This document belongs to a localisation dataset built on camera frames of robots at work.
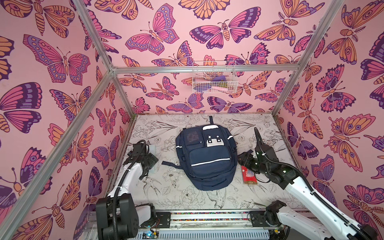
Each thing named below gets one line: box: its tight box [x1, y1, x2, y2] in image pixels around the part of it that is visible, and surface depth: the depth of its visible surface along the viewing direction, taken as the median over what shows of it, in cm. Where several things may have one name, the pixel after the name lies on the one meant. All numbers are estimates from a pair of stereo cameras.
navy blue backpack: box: [162, 116, 238, 191], surface depth 92 cm
